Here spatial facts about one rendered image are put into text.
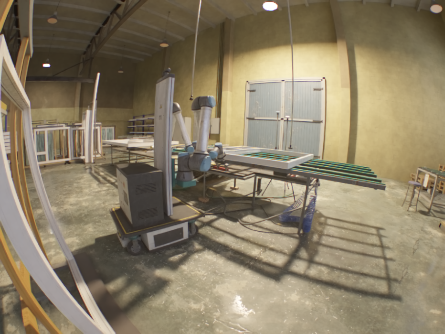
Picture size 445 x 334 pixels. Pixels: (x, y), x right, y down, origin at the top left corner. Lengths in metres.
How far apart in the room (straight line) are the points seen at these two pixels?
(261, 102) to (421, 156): 8.03
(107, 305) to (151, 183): 1.10
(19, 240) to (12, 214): 0.07
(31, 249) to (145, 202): 1.31
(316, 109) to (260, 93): 2.88
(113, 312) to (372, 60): 9.99
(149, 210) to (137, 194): 0.20
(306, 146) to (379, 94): 4.18
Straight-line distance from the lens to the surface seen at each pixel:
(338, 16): 9.99
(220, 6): 11.54
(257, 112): 9.48
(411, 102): 9.30
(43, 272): 0.67
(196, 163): 1.72
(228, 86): 10.34
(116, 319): 1.44
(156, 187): 1.75
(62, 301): 0.75
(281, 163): 1.99
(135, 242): 1.88
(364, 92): 8.81
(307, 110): 8.68
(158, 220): 1.87
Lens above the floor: 1.20
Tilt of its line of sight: 11 degrees down
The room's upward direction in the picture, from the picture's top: 3 degrees clockwise
